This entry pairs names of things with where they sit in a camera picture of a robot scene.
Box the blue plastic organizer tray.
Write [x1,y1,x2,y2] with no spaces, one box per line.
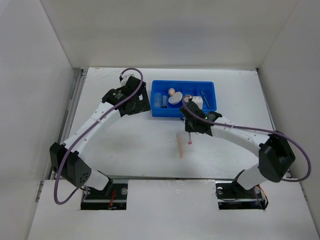
[150,80,217,118]

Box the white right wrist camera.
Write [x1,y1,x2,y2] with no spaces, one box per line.
[192,96,204,110]

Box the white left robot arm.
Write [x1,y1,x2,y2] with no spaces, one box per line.
[49,75,151,199]

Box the round beige powder puff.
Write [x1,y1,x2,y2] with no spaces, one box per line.
[168,91,183,105]

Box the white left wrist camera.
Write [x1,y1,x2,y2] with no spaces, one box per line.
[119,73,135,84]

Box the beige concealer tube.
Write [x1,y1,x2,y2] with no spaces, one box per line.
[176,134,184,159]

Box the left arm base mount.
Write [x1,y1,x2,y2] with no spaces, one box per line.
[80,178,129,211]

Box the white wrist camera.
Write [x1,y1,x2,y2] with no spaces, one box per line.
[192,96,204,110]
[119,73,135,84]

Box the clear bottle with black cap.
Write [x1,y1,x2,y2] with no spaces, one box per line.
[161,95,168,108]

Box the round powder jar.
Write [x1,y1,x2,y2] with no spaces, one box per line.
[183,94,193,102]

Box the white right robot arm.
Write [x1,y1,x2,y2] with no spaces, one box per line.
[180,100,296,197]

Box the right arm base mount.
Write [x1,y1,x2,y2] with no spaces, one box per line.
[215,170,269,211]

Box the black white striped mascara tube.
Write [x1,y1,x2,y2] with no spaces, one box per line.
[200,90,211,109]

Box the beige makeup sponge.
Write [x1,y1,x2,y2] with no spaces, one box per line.
[168,88,176,97]

